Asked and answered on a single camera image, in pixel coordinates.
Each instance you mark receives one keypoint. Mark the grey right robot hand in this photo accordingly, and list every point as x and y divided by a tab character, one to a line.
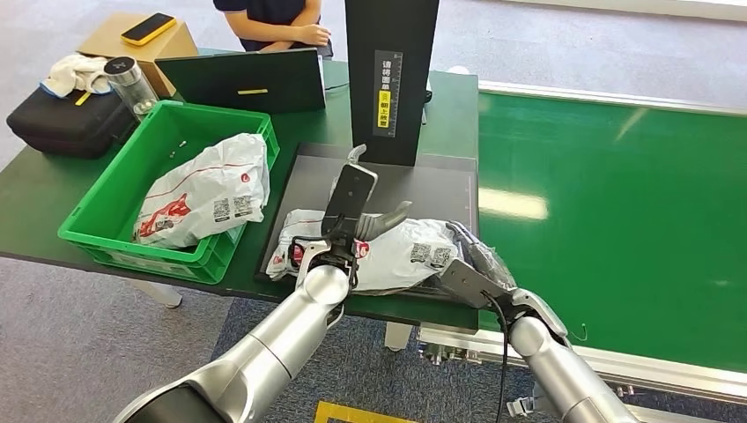
487	260

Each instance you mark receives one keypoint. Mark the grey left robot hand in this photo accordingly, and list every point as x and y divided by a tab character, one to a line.
385	219

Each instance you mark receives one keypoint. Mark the grey mailer package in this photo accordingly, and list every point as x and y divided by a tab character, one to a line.
397	257

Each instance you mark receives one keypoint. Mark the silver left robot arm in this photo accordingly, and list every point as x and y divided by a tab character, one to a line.
280	344

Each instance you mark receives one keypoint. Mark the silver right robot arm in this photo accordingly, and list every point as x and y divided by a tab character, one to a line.
566	373

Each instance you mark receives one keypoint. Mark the black inbound scanner machine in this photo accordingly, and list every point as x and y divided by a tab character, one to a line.
432	187

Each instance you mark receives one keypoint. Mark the green conveyor belt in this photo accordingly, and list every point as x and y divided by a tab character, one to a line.
642	204

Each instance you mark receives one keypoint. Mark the white red-printed mailer package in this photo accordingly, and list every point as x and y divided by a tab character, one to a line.
204	187

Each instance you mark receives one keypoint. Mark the brown cardboard box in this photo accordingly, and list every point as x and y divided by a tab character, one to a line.
169	52

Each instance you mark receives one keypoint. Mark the black-yellow label on scanner column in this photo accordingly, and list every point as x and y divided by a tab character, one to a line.
388	93

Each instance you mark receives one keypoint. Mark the yellow sticker on laptop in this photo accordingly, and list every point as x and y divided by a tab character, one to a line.
253	91

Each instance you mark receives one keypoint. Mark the yellow floor tape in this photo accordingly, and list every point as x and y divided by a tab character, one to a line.
344	413

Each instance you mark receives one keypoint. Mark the black laptop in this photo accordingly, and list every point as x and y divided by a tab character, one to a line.
233	73

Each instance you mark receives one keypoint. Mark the person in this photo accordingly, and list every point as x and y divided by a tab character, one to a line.
262	17

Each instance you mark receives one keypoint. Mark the green plastic crate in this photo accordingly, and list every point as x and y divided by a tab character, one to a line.
116	198

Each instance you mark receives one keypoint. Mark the clear bottle black lid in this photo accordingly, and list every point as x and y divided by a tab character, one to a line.
133	87

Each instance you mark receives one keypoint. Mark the yellow smartphone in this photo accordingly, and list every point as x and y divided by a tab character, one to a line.
148	28

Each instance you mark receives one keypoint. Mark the yellow tag on case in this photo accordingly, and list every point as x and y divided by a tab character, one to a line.
83	98

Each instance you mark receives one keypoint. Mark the black zip case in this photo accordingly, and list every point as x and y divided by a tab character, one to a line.
64	125

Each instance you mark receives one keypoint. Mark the white cloth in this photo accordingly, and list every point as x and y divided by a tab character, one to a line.
76	73

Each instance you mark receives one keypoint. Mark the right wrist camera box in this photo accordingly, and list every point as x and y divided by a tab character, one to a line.
467	283

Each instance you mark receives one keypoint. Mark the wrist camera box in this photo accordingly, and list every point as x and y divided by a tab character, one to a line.
350	198
467	283

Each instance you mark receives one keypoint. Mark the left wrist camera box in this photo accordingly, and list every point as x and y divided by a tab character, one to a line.
350	198

